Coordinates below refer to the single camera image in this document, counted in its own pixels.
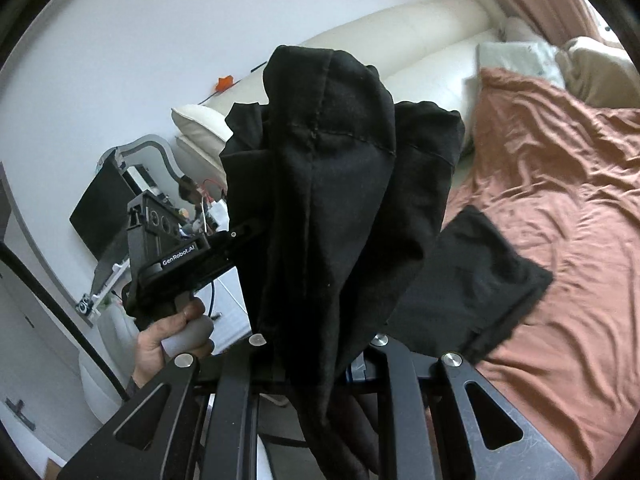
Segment rust brown bed sheet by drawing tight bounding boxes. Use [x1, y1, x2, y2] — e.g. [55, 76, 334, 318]
[439, 66, 640, 480]

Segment desk clutter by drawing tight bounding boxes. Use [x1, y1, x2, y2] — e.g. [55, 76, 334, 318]
[176, 174, 232, 238]

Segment black monitor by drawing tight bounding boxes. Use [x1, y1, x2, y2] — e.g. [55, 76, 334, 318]
[68, 161, 144, 262]

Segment black pants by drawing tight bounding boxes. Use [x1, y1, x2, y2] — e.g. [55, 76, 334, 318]
[219, 44, 555, 480]

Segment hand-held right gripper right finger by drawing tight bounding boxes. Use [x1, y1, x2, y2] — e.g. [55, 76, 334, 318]
[346, 332, 577, 480]

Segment white curved frame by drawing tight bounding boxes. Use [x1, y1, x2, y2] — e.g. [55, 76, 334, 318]
[94, 133, 182, 187]

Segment cream pillow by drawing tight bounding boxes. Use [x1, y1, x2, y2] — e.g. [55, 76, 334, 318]
[554, 35, 640, 109]

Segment white pillow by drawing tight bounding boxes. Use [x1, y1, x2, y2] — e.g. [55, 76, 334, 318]
[476, 40, 567, 92]

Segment dark door handle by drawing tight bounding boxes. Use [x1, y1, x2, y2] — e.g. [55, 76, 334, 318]
[4, 396, 37, 432]

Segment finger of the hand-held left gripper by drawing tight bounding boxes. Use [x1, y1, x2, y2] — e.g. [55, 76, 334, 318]
[210, 224, 252, 261]

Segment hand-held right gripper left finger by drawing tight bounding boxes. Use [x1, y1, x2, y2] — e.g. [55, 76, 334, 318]
[56, 332, 275, 480]

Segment person's left hand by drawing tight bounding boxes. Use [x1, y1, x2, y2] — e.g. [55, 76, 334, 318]
[130, 297, 216, 389]

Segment cream padded headboard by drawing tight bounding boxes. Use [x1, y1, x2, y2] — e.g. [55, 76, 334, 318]
[171, 0, 507, 202]

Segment black cable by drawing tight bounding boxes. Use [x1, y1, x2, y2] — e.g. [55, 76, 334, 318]
[0, 241, 127, 402]

